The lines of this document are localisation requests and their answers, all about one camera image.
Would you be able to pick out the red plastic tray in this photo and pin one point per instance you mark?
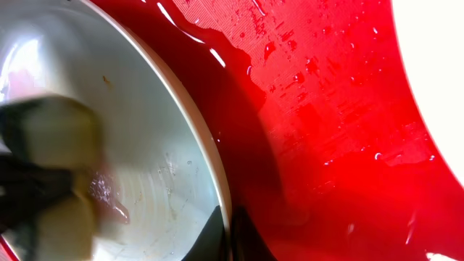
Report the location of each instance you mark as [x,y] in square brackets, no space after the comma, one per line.
[312,116]

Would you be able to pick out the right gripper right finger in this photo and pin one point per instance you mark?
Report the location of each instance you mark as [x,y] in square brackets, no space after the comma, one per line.
[246,242]

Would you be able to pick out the light blue plate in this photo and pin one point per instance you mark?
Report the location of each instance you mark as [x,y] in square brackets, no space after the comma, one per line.
[160,175]

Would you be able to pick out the green yellow sponge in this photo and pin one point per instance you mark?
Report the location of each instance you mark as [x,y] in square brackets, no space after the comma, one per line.
[51,147]

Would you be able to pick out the white plate top right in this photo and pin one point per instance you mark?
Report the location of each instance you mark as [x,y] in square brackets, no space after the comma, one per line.
[430,35]

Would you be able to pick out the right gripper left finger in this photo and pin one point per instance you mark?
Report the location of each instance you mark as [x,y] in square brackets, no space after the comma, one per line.
[210,243]

